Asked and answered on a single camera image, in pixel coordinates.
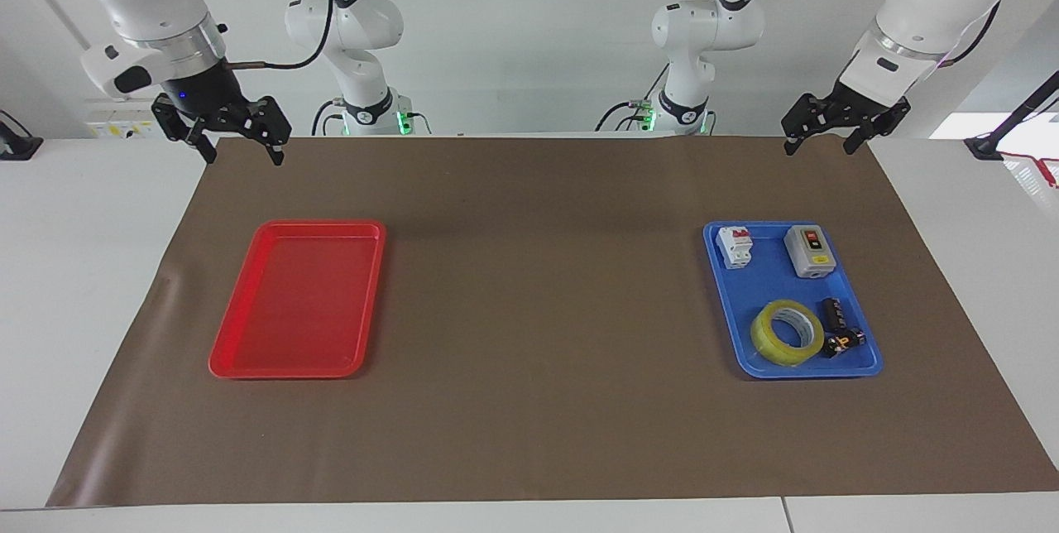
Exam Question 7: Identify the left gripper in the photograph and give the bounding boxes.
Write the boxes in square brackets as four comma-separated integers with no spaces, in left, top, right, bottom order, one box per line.
[781,81,913,158]

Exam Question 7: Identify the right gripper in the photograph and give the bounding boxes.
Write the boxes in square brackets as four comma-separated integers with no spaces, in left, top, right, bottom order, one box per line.
[151,59,293,168]

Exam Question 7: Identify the yellow clear tape roll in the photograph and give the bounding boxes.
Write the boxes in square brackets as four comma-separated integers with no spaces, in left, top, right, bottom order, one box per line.
[750,298,827,368]

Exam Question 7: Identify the black stand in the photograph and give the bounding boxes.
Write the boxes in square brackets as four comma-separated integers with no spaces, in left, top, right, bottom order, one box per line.
[0,108,45,162]
[963,70,1059,162]

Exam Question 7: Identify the white circuit breaker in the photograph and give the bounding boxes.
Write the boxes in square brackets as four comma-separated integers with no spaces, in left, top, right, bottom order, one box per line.
[716,225,755,271]

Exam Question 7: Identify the blue plastic tray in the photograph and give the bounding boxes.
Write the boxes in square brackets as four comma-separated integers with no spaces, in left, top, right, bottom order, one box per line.
[702,220,884,381]

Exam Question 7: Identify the red plastic tray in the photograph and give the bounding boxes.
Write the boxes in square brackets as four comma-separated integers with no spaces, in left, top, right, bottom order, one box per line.
[208,218,388,381]

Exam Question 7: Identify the black battery lower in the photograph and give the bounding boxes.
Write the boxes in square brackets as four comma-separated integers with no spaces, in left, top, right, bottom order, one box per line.
[822,327,868,359]

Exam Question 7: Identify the black cable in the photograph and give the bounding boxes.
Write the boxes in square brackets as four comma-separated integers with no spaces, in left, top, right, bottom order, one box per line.
[311,98,346,137]
[595,100,656,133]
[223,0,335,71]
[939,1,1003,69]

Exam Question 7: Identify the grey switch box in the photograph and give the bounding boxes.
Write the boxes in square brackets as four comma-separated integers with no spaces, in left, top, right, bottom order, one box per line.
[782,223,834,280]

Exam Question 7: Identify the red cable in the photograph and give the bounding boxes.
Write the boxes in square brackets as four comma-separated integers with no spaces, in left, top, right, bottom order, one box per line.
[999,151,1059,189]

